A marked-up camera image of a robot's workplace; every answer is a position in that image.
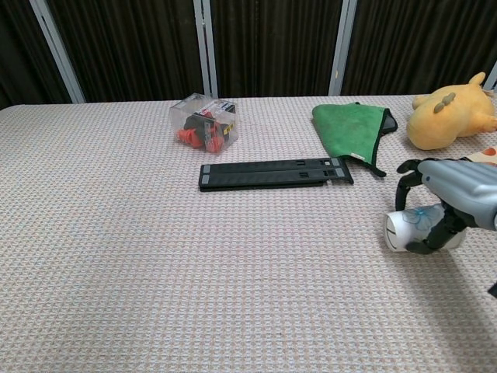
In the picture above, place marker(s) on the dark object under cloth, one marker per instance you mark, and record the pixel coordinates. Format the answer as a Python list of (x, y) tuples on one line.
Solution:
[(389, 123)]

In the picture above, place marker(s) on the white floral paper cup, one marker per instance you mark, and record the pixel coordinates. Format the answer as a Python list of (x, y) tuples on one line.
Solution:
[(411, 229)]

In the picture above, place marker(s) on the green microfiber cloth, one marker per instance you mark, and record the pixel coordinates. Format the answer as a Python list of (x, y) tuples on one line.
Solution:
[(349, 130)]

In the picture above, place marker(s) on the clear box with orange parts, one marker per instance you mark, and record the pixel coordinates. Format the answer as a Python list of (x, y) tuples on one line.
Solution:
[(204, 125)]

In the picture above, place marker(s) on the patterned woven tablecloth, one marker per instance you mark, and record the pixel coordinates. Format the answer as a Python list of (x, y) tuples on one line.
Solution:
[(194, 252)]

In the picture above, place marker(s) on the black folding laptop stand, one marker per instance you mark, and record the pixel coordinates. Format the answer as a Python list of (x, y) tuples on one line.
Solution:
[(272, 175)]

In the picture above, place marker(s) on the yellow plush toy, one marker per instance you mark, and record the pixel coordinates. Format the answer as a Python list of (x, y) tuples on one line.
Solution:
[(446, 116)]

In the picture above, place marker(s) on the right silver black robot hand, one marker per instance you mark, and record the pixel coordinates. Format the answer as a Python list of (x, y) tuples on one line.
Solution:
[(458, 186)]

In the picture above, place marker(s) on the grey metal partition post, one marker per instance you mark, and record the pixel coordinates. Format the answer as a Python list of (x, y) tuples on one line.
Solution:
[(54, 46), (205, 46), (341, 46), (492, 77)]

